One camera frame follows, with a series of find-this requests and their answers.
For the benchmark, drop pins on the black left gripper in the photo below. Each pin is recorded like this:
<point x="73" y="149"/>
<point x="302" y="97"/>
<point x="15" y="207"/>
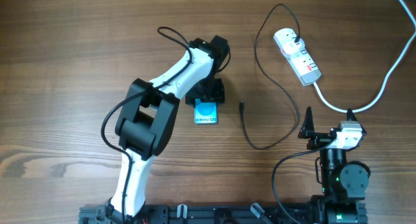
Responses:
<point x="218" y="95"/>

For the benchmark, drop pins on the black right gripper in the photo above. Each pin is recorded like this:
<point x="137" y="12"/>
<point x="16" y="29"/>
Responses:
<point x="319" y="139"/>

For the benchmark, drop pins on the blue Galaxy S25 smartphone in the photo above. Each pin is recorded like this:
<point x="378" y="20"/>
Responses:
<point x="205" y="113"/>

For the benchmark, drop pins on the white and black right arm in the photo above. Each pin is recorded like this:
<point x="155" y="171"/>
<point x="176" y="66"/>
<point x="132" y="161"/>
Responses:
<point x="343" y="182"/>

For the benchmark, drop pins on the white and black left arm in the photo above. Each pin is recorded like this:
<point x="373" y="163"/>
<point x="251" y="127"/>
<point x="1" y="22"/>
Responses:
<point x="148" y="116"/>

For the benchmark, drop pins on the white USB charger plug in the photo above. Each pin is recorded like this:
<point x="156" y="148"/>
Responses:
<point x="291" y="48"/>

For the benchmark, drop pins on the white power strip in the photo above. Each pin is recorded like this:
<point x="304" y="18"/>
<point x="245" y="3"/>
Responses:
<point x="302" y="64"/>

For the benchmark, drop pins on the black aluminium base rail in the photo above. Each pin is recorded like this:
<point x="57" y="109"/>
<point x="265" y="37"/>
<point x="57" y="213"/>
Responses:
<point x="294" y="213"/>

